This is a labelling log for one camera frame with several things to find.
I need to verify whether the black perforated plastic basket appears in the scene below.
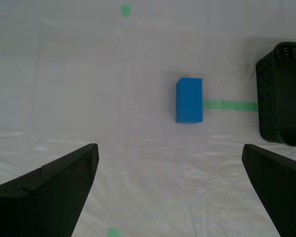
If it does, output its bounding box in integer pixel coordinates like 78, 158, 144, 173
256, 41, 296, 147

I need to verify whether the long green tape strip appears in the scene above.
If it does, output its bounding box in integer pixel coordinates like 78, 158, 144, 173
202, 99, 259, 112

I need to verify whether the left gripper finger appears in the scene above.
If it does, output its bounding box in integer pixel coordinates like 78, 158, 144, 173
241, 144, 296, 237
0, 143, 100, 237

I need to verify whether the blue rectangular block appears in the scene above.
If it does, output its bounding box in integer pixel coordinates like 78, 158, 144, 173
175, 77, 203, 124

